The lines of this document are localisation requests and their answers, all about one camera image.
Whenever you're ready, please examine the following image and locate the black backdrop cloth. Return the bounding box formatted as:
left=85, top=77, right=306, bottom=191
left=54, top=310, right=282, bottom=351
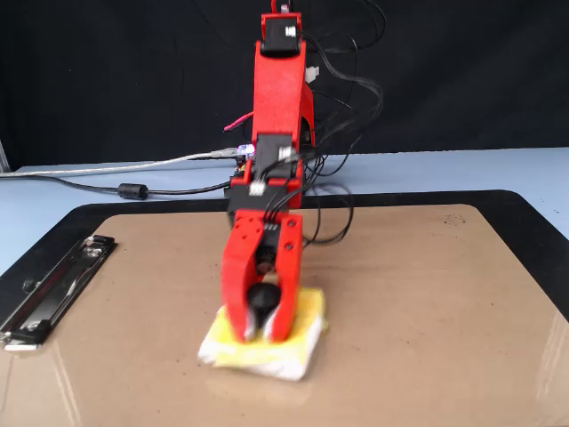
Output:
left=0, top=0, right=569, bottom=173

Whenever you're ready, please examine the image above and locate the brown glossy board sheet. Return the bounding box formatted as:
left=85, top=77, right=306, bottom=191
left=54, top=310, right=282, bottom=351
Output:
left=0, top=203, right=569, bottom=427

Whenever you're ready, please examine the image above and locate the pink wire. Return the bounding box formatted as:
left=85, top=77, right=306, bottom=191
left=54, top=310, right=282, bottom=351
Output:
left=222, top=110, right=255, bottom=133

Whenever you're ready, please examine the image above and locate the silver USB cable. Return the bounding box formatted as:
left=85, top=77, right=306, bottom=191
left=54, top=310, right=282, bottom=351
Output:
left=0, top=146, right=242, bottom=180

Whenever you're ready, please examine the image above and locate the black servo cable bundle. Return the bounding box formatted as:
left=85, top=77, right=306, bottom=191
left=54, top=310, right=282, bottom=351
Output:
left=291, top=0, right=386, bottom=246

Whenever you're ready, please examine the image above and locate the motor controller circuit board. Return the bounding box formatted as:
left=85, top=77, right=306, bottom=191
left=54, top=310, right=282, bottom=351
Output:
left=229, top=142, right=258, bottom=180

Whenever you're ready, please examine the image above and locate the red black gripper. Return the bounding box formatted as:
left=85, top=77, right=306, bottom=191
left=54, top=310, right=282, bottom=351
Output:
left=220, top=157, right=306, bottom=345

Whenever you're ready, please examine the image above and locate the metal clipboard clip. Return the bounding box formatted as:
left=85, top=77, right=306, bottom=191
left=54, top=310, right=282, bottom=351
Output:
left=0, top=234, right=118, bottom=353

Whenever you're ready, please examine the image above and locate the yellow white sponge black knob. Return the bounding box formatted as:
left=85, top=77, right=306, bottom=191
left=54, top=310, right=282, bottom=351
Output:
left=196, top=284, right=331, bottom=384

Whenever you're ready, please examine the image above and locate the black clipboard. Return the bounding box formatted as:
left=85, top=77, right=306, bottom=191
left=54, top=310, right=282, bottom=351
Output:
left=0, top=189, right=569, bottom=326

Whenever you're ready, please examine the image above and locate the black power cable with ferrite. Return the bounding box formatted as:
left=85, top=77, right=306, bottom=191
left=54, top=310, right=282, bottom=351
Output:
left=26, top=170, right=233, bottom=202

